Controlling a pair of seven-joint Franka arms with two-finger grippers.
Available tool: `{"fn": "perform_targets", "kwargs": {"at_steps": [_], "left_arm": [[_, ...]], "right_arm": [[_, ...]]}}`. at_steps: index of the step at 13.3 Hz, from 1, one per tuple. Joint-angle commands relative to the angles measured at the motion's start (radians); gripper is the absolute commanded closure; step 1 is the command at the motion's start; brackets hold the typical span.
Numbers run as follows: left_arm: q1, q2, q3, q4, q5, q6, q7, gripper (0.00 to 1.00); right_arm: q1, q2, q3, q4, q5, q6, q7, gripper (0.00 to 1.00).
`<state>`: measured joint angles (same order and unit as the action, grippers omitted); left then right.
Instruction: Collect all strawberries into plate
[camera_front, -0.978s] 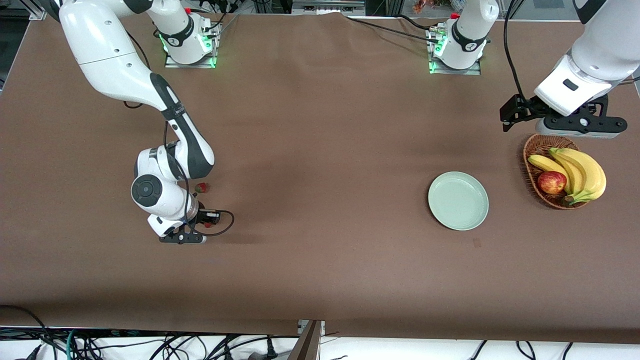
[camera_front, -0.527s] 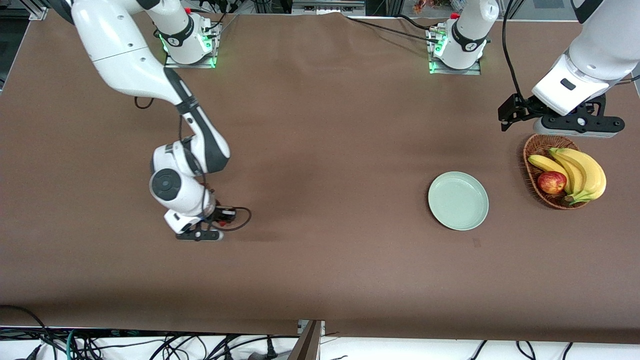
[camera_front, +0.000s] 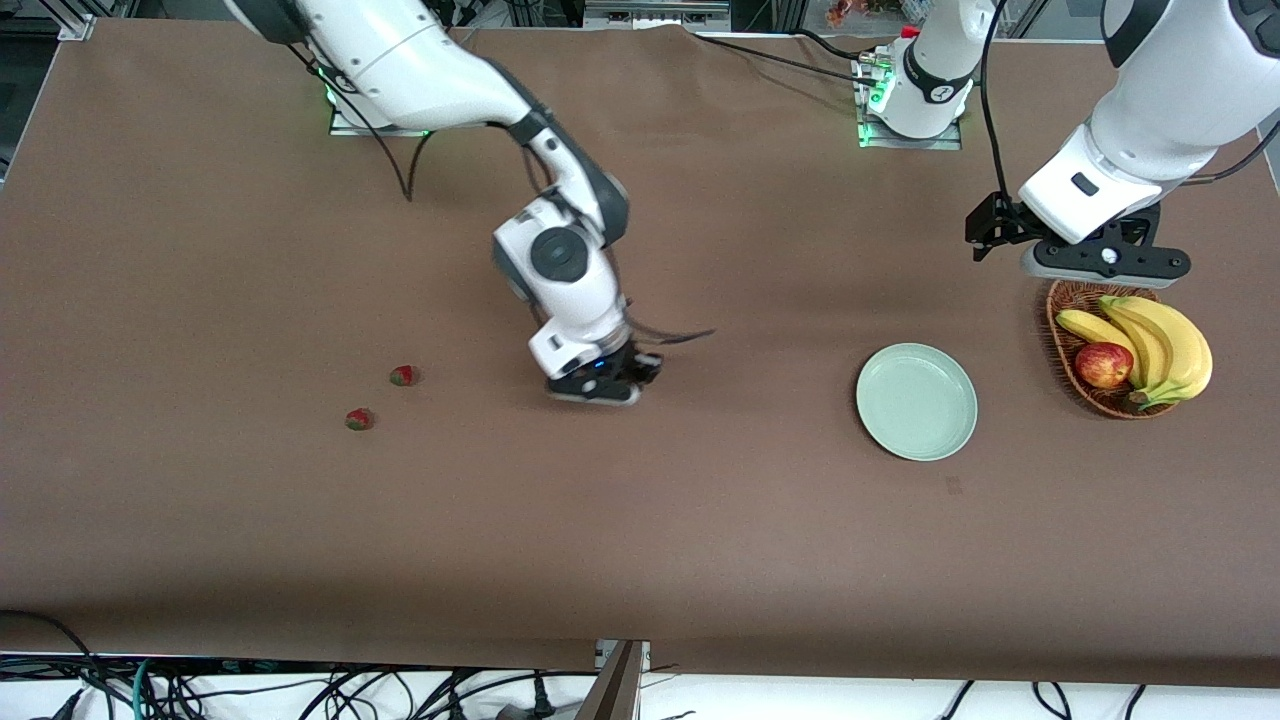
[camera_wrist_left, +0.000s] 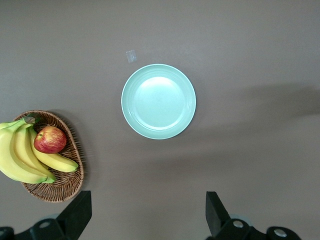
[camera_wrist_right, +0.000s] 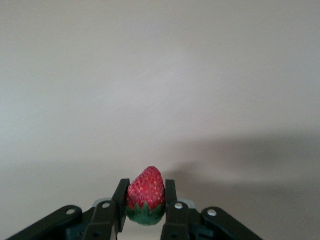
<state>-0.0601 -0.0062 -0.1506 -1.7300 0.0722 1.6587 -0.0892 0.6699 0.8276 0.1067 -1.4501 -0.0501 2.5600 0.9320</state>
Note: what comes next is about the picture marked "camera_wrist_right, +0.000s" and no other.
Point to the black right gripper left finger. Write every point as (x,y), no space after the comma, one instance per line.
(100,220)

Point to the red strawberry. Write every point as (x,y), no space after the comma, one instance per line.
(146,190)

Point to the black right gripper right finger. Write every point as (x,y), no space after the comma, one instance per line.
(180,220)

